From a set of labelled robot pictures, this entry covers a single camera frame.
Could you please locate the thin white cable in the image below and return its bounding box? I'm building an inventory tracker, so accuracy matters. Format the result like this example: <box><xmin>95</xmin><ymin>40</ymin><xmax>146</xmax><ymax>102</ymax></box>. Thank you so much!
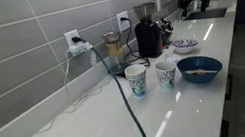
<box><xmin>0</xmin><ymin>42</ymin><xmax>123</xmax><ymax>137</ymax></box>

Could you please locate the pale yellow food piece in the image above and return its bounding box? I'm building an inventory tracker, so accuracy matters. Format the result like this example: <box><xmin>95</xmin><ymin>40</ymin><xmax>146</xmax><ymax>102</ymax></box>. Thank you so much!
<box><xmin>184</xmin><ymin>64</ymin><xmax>219</xmax><ymax>80</ymax></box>

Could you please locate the chrome kettle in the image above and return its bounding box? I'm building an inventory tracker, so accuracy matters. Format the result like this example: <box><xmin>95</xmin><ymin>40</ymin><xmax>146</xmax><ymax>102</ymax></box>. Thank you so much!
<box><xmin>155</xmin><ymin>15</ymin><xmax>177</xmax><ymax>46</ymax></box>

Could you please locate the patterned paper cup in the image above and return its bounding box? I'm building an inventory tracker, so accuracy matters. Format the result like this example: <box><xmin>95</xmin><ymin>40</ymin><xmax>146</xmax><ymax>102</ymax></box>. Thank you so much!
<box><xmin>123</xmin><ymin>62</ymin><xmax>152</xmax><ymax>100</ymax></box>
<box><xmin>153</xmin><ymin>58</ymin><xmax>181</xmax><ymax>92</ymax></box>

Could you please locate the white wall outlet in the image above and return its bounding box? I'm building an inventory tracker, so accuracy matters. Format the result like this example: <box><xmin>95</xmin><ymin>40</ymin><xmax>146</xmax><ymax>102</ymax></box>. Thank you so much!
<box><xmin>63</xmin><ymin>29</ymin><xmax>82</xmax><ymax>51</ymax></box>
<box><xmin>115</xmin><ymin>10</ymin><xmax>132</xmax><ymax>34</ymax></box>
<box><xmin>154</xmin><ymin>0</ymin><xmax>163</xmax><ymax>14</ymax></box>

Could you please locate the glass pour-over carafe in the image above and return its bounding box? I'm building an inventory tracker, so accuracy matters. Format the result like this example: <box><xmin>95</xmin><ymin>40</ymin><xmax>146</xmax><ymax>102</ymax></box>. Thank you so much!
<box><xmin>101</xmin><ymin>29</ymin><xmax>129</xmax><ymax>69</ymax></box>

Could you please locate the black coffee scale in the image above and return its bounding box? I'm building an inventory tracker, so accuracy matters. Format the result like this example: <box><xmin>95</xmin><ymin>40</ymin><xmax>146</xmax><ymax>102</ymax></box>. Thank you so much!
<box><xmin>108</xmin><ymin>60</ymin><xmax>134</xmax><ymax>80</ymax></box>

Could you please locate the black grinder power cord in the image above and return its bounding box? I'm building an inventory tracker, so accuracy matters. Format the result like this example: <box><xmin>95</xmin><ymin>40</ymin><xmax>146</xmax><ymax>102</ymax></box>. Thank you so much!
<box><xmin>118</xmin><ymin>13</ymin><xmax>153</xmax><ymax>72</ymax></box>

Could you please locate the blue bowl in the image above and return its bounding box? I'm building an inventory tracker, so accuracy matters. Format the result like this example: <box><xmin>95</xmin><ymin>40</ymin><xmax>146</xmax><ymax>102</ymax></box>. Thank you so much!
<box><xmin>175</xmin><ymin>51</ymin><xmax>226</xmax><ymax>89</ymax></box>

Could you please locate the small patterned bowl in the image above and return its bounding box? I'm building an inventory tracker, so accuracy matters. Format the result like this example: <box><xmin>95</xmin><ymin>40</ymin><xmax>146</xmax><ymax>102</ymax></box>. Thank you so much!
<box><xmin>171</xmin><ymin>35</ymin><xmax>201</xmax><ymax>57</ymax></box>

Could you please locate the dark green power cable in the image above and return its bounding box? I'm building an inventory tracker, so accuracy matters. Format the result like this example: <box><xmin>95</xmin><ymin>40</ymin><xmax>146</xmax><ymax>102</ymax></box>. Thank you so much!
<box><xmin>70</xmin><ymin>25</ymin><xmax>152</xmax><ymax>137</ymax></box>

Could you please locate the white plug adapter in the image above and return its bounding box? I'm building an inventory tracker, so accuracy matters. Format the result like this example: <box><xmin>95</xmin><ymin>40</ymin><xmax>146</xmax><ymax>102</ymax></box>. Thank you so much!
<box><xmin>68</xmin><ymin>40</ymin><xmax>95</xmax><ymax>59</ymax></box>

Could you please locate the steel sink basin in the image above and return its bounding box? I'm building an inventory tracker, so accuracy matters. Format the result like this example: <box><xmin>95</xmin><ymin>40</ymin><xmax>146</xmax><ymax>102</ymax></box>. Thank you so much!
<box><xmin>182</xmin><ymin>4</ymin><xmax>230</xmax><ymax>25</ymax></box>

